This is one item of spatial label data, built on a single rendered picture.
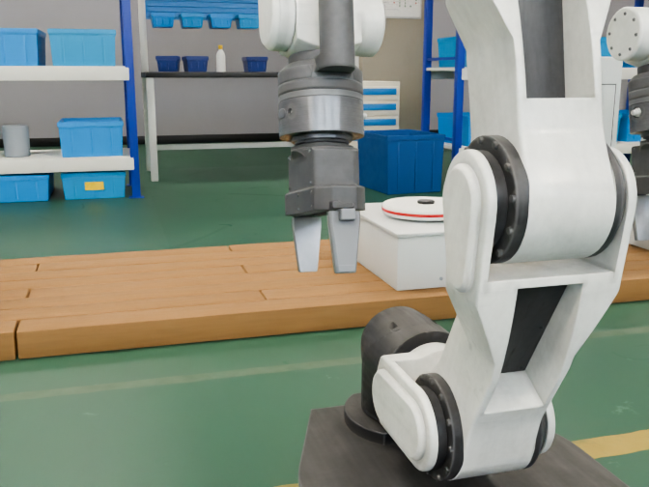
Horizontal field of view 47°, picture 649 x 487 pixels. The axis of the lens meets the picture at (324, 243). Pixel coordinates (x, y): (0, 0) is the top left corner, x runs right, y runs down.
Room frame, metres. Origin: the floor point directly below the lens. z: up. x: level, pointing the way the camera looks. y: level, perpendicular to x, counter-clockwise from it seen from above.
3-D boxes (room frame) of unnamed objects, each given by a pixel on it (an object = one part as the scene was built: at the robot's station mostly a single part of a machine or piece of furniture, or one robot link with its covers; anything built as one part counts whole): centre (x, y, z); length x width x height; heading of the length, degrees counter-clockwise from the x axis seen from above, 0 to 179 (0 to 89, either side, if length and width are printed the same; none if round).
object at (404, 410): (1.00, -0.19, 0.28); 0.21 x 0.20 x 0.13; 16
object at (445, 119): (5.51, -1.09, 0.36); 0.50 x 0.38 x 0.21; 17
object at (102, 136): (4.81, 1.47, 0.36); 0.50 x 0.38 x 0.21; 16
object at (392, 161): (5.00, -0.49, 0.19); 0.50 x 0.41 x 0.37; 20
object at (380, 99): (6.05, -0.28, 0.35); 0.57 x 0.47 x 0.69; 16
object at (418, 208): (2.57, -0.35, 0.30); 0.30 x 0.30 x 0.04
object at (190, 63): (5.66, 0.95, 0.82); 0.24 x 0.16 x 0.11; 19
